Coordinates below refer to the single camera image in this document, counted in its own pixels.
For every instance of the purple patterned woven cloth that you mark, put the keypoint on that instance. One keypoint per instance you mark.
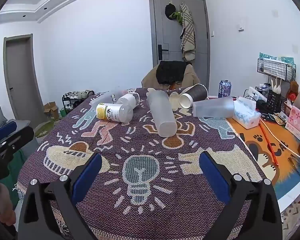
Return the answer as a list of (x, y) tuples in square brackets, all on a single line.
[(148, 187)]

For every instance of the black garment on chair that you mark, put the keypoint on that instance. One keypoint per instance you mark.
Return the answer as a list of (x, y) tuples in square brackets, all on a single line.
[(170, 72)]

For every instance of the green round floor mat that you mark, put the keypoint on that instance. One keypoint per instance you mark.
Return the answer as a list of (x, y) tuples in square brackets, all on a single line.
[(44, 128)]

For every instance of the small cream plastic cup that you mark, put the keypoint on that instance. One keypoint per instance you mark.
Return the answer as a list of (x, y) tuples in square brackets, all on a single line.
[(174, 101)]

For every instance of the grey entrance door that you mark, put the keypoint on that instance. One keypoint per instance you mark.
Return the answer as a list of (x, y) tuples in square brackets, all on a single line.
[(167, 33)]

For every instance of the black hat on door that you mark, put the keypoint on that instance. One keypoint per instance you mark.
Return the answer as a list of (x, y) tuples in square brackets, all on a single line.
[(170, 11)]

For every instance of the white wall switch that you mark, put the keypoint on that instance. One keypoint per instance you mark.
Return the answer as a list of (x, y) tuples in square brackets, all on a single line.
[(240, 28)]

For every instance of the orange tiger desk mat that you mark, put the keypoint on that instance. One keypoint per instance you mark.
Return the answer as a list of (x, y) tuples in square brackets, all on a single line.
[(286, 177)]

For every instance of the pink floral box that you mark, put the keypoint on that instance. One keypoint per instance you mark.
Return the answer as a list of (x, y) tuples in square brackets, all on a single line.
[(293, 123)]

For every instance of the beige striped hanging scarf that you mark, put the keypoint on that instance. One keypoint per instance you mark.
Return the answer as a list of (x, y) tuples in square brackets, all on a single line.
[(188, 42)]

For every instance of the grey interior door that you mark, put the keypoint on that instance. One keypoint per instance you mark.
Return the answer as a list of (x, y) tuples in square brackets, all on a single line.
[(21, 81)]

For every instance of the frosted cup lying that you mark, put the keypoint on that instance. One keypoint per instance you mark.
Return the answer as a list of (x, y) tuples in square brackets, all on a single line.
[(214, 108), (108, 97)]

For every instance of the orange pencil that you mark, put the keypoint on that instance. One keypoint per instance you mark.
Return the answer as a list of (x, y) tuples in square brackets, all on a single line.
[(269, 146)]

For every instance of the blue soda can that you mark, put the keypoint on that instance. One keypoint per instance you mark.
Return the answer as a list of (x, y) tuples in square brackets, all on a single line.
[(224, 89)]

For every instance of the black door handle lock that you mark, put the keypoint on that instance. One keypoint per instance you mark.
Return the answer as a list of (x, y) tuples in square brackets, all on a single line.
[(160, 51)]

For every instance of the cardboard box on floor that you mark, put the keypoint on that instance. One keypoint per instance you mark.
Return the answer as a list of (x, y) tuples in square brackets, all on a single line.
[(51, 110)]

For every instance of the chair with tan coat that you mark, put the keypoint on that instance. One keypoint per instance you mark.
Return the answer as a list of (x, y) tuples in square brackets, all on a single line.
[(190, 79)]

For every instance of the frosted cup lying right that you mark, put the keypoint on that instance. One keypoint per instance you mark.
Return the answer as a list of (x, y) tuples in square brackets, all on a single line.
[(214, 108)]

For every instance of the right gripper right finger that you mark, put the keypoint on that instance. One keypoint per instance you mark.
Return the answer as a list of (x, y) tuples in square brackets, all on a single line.
[(263, 220)]

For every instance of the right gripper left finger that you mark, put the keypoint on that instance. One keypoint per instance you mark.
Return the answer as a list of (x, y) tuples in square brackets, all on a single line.
[(37, 220)]

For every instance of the tall frosted plastic cup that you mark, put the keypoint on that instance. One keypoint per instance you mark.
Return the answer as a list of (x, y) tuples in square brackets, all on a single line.
[(161, 110)]

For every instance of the clear jar white rim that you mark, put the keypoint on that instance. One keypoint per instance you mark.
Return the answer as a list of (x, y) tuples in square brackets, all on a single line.
[(132, 99)]

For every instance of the black wire wall basket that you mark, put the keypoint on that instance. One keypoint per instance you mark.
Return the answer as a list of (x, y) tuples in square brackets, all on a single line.
[(277, 69)]

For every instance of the black cutlery holder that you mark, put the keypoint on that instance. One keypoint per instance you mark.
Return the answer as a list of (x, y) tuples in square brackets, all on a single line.
[(273, 103)]

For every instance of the white power strip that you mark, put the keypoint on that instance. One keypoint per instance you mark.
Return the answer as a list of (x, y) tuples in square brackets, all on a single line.
[(252, 93)]

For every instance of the person's left hand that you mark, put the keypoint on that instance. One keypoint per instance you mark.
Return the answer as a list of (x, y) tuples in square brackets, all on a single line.
[(7, 214)]

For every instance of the green plush on door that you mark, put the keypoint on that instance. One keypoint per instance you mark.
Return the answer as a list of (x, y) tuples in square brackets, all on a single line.
[(177, 16)]

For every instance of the black shoe rack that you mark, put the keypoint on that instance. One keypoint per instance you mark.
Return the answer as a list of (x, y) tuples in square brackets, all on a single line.
[(71, 100)]

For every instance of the small brown plush toy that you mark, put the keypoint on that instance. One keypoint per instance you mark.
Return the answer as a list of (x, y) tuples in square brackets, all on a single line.
[(293, 91)]

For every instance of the frosted cup lying left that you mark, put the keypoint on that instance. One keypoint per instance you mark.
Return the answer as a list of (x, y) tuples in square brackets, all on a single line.
[(108, 97)]

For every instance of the white blue tissue pack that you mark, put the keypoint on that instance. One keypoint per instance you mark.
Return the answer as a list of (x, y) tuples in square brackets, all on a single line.
[(245, 113)]

